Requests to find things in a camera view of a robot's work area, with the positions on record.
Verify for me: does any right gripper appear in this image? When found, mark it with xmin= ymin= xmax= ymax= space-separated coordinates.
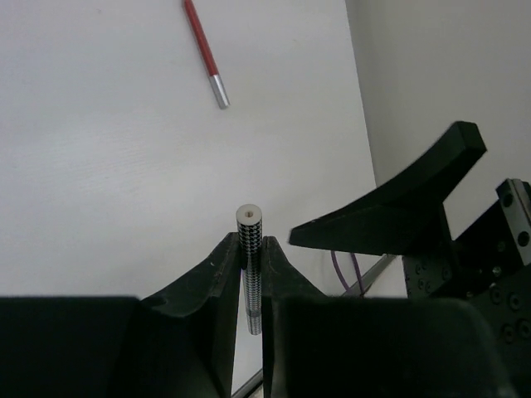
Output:
xmin=289 ymin=121 xmax=530 ymax=397

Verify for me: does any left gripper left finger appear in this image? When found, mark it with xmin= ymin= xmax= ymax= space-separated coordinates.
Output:
xmin=1 ymin=233 xmax=240 ymax=397

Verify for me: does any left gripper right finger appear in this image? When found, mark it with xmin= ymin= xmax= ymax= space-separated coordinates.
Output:
xmin=261 ymin=236 xmax=514 ymax=397

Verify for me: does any grey eyeliner pencil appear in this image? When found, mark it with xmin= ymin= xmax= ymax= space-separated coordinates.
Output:
xmin=236 ymin=204 xmax=262 ymax=336

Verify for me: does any red lip gloss silver cap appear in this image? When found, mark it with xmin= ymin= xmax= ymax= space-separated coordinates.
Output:
xmin=183 ymin=0 xmax=230 ymax=109

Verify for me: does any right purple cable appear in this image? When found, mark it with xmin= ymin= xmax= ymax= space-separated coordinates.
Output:
xmin=330 ymin=250 xmax=366 ymax=298

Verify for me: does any aluminium front rail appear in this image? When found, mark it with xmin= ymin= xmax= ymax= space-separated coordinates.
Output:
xmin=232 ymin=293 xmax=372 ymax=397

